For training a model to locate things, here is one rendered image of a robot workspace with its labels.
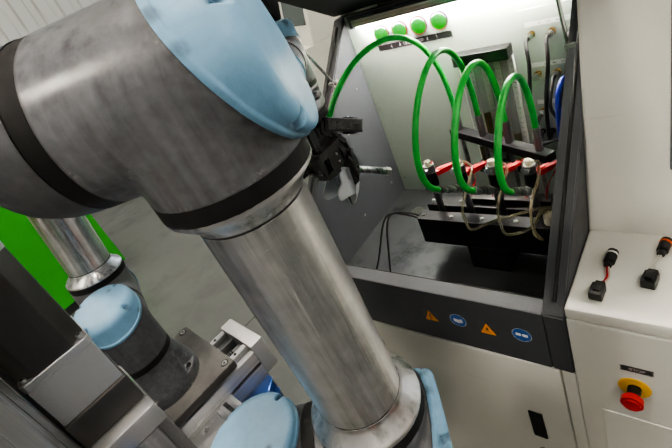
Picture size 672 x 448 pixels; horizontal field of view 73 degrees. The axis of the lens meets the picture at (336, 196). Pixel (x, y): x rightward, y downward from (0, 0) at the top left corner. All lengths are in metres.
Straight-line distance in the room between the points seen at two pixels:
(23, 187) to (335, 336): 0.23
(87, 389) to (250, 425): 0.23
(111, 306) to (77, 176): 0.67
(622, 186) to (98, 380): 0.93
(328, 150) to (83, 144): 0.56
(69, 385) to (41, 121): 0.45
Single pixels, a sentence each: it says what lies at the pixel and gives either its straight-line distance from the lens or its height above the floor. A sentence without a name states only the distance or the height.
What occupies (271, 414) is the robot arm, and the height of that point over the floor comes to 1.27.
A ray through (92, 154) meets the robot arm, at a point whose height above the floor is 1.62.
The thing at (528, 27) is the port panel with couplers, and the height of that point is 1.32.
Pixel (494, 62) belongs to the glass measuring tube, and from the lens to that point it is 1.27.
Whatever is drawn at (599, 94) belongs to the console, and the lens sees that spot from 0.98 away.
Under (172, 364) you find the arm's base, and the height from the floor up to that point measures 1.10.
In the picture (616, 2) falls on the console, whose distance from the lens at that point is 0.95.
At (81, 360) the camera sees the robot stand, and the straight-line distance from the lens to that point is 0.67.
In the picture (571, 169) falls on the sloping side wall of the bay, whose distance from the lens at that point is 0.97.
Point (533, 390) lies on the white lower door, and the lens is 1.18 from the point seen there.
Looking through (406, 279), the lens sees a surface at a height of 0.95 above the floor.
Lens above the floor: 1.67
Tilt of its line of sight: 28 degrees down
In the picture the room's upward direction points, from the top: 24 degrees counter-clockwise
